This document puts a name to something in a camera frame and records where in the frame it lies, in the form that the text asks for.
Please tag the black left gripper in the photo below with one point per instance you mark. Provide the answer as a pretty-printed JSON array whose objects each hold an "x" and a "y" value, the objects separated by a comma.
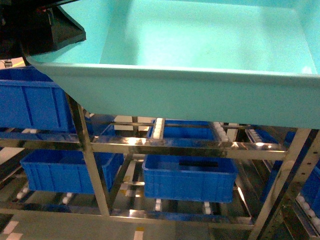
[{"x": 34, "y": 27}]

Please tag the teal plastic bin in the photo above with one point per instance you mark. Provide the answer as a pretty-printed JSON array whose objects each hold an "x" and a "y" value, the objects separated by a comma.
[{"x": 251, "y": 62}]

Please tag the stainless steel shelf rack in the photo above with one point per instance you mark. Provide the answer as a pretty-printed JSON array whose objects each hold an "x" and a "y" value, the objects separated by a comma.
[{"x": 136, "y": 179}]

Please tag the blue bin middle left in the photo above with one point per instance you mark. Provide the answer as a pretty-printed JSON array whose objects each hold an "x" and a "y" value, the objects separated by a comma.
[{"x": 29, "y": 99}]

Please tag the blue bin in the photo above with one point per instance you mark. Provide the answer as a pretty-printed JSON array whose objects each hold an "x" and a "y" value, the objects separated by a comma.
[
  {"x": 189, "y": 178},
  {"x": 29, "y": 99},
  {"x": 60, "y": 171}
]

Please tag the blue bin lower left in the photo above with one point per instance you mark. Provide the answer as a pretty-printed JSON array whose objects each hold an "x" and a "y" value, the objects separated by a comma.
[{"x": 60, "y": 171}]

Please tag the blue bin lower centre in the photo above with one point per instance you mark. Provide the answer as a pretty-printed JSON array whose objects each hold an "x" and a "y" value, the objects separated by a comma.
[{"x": 189, "y": 178}]

